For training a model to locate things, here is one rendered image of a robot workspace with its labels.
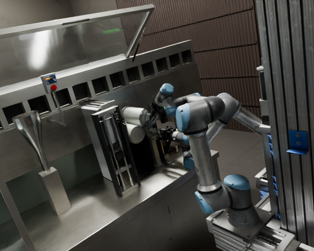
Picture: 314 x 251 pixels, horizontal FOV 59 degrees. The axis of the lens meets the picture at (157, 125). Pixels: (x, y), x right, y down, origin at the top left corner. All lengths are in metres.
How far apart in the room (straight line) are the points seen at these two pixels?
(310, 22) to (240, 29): 3.14
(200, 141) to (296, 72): 0.47
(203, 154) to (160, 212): 0.67
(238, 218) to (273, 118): 0.51
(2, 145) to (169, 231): 1.17
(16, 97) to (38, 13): 5.99
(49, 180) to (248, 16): 3.31
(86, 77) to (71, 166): 0.64
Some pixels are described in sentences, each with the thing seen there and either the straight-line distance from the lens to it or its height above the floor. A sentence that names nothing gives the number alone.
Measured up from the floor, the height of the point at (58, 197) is 1.00.
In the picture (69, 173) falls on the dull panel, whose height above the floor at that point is 1.01.
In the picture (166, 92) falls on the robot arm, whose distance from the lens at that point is 1.64.
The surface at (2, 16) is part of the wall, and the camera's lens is 7.59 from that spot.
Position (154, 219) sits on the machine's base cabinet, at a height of 0.72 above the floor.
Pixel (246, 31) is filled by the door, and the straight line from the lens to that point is 4.22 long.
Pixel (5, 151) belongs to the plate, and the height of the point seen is 1.33.
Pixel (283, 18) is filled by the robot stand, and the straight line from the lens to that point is 1.20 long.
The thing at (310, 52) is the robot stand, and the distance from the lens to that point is 1.18.
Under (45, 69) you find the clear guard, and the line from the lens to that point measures 1.90.
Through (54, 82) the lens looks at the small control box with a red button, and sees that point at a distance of 1.66.
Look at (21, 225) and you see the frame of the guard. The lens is 1.50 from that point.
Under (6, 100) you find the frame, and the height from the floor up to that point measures 1.61.
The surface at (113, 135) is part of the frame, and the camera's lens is 1.70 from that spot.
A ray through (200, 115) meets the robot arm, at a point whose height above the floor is 1.41.
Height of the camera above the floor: 1.78
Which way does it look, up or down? 18 degrees down
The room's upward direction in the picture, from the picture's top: 14 degrees counter-clockwise
